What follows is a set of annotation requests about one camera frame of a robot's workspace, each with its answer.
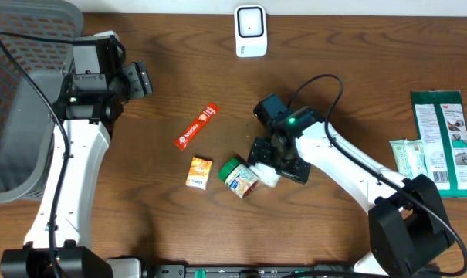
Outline white blue tub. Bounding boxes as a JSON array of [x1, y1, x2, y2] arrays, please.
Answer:
[[249, 163, 281, 188]]

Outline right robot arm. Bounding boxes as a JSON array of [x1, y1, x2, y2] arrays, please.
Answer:
[[248, 104, 455, 277]]

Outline green lid jar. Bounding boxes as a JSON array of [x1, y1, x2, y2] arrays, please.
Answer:
[[218, 158, 259, 198]]

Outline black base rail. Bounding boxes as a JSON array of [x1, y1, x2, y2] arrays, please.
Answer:
[[105, 255, 442, 278]]

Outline grey plastic mesh basket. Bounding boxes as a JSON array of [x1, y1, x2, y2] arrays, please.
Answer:
[[0, 1, 84, 203]]

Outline red coffee stick sachet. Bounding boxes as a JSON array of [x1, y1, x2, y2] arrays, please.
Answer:
[[174, 102, 220, 151]]

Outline green white tape bag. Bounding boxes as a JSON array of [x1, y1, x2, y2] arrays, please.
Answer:
[[411, 90, 467, 198]]

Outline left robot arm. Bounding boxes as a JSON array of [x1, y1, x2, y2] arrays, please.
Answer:
[[0, 60, 154, 277]]

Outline white barcode scanner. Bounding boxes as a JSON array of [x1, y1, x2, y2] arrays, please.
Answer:
[[234, 5, 268, 58]]

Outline orange small packet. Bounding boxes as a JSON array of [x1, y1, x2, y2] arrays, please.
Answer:
[[185, 157, 213, 190]]

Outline light teal snack packet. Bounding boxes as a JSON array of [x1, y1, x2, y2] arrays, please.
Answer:
[[389, 139, 428, 179]]

